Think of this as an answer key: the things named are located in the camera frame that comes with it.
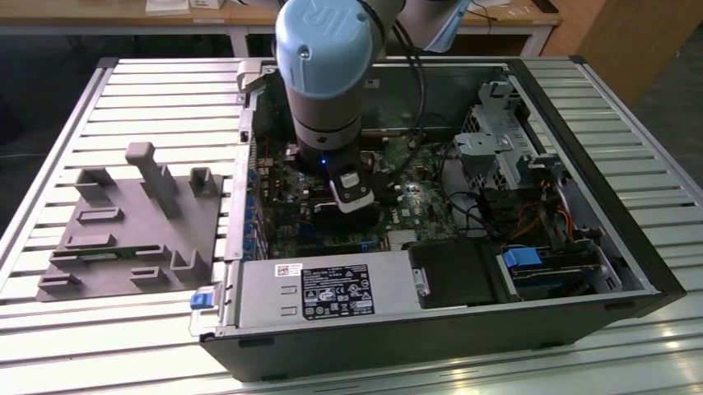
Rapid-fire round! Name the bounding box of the CPU socket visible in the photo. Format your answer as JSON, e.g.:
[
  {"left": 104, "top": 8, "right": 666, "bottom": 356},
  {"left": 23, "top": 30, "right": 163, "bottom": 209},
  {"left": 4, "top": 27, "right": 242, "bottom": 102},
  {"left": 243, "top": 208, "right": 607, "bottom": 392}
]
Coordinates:
[{"left": 360, "top": 150, "right": 388, "bottom": 184}]

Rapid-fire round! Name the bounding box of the black graphics card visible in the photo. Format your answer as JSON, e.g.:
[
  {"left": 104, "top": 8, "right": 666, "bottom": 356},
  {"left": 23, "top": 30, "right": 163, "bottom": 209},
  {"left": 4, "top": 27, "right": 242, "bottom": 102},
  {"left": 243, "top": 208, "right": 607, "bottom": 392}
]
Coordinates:
[{"left": 314, "top": 201, "right": 382, "bottom": 234}]

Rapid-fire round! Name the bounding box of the green motherboard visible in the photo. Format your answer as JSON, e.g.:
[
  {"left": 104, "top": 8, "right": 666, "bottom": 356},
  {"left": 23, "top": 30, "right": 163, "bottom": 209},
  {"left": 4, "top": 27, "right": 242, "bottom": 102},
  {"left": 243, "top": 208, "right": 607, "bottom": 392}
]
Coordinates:
[{"left": 255, "top": 125, "right": 463, "bottom": 257}]

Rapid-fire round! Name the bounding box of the small silver heatsink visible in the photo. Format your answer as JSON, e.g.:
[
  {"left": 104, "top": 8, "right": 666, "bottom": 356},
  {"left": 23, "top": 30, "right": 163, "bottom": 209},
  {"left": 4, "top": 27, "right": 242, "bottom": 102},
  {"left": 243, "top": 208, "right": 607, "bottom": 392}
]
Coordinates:
[{"left": 387, "top": 230, "right": 423, "bottom": 249}]

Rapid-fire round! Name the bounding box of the metal drive cage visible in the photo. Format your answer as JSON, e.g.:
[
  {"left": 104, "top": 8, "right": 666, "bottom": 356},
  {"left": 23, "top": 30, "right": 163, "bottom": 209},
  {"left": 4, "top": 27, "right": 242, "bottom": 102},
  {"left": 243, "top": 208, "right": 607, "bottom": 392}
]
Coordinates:
[{"left": 452, "top": 80, "right": 567, "bottom": 193}]

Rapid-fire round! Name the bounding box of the grey power supply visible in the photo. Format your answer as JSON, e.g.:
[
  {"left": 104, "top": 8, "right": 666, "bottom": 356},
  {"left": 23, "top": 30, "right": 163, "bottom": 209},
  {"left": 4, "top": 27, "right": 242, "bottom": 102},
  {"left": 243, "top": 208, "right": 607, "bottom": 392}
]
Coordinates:
[{"left": 216, "top": 250, "right": 430, "bottom": 330}]

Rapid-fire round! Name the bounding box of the black drive box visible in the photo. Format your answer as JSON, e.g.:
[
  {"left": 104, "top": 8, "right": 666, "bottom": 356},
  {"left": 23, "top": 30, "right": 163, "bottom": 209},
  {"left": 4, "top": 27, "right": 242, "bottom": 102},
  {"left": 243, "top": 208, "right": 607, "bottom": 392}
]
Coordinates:
[{"left": 403, "top": 238, "right": 518, "bottom": 309}]

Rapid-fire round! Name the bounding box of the grey parts rack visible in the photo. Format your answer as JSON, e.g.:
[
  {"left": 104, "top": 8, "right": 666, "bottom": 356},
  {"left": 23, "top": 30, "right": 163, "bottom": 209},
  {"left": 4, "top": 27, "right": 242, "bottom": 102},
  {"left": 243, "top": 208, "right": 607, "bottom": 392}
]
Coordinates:
[{"left": 33, "top": 142, "right": 227, "bottom": 304}]

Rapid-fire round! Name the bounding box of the blue case latch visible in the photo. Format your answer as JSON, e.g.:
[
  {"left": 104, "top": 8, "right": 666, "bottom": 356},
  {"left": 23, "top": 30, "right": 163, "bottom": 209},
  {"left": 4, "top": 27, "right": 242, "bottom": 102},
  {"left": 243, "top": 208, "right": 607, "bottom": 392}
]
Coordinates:
[{"left": 189, "top": 287, "right": 219, "bottom": 309}]

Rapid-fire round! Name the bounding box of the green RAM stick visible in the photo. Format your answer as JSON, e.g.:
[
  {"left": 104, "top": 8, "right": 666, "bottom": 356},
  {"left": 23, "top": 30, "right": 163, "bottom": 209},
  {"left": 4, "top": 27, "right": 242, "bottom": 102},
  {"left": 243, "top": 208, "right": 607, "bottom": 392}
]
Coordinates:
[{"left": 76, "top": 245, "right": 164, "bottom": 261}]

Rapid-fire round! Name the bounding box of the blue disk carrier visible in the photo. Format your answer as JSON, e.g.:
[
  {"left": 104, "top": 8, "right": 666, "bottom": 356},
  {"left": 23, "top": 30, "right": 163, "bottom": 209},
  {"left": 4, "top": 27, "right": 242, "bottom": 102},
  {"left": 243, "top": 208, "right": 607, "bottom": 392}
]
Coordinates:
[{"left": 502, "top": 245, "right": 544, "bottom": 271}]

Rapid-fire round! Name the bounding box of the black PC case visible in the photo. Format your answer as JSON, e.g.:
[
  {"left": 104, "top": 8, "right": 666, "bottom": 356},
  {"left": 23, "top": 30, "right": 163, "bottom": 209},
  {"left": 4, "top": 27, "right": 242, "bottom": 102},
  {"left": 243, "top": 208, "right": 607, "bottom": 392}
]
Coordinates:
[{"left": 197, "top": 55, "right": 687, "bottom": 382}]

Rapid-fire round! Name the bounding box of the white box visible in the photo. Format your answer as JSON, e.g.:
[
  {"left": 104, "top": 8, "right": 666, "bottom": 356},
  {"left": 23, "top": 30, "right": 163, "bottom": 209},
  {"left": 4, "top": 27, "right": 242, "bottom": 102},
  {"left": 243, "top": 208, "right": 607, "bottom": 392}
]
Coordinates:
[{"left": 145, "top": 0, "right": 188, "bottom": 16}]

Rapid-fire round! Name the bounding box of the wooden desk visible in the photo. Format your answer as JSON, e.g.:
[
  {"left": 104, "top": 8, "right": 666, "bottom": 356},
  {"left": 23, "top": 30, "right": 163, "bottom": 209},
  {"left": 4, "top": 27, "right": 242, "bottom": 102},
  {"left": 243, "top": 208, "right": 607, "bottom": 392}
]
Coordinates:
[{"left": 0, "top": 0, "right": 563, "bottom": 58}]

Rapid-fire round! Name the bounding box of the wooden cabinet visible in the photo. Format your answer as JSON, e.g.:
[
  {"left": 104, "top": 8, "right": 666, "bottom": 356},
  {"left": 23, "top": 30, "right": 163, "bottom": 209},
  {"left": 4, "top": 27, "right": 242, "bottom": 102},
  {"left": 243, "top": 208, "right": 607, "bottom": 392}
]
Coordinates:
[{"left": 575, "top": 0, "right": 703, "bottom": 106}]

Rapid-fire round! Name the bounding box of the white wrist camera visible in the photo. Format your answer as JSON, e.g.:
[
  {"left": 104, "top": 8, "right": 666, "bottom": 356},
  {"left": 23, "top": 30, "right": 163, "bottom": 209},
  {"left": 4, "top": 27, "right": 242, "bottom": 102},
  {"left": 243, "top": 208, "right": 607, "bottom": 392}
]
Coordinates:
[{"left": 328, "top": 162, "right": 376, "bottom": 215}]

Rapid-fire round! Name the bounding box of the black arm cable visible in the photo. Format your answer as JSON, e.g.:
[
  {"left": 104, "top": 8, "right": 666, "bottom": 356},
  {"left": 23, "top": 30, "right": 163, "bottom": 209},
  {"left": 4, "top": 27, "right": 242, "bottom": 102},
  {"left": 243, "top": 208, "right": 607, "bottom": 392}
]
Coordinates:
[{"left": 359, "top": 0, "right": 428, "bottom": 165}]

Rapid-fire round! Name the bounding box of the black wire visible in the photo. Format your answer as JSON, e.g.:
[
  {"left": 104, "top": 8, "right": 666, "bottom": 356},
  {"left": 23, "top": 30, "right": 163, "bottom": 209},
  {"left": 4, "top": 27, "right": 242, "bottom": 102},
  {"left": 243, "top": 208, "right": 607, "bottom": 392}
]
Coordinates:
[{"left": 444, "top": 189, "right": 504, "bottom": 240}]

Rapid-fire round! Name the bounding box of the coloured wire bundle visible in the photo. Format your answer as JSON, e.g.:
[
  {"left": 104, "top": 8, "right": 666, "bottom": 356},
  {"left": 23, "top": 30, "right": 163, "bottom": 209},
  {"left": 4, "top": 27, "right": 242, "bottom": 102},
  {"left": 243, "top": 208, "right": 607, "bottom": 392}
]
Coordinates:
[{"left": 507, "top": 201, "right": 578, "bottom": 250}]

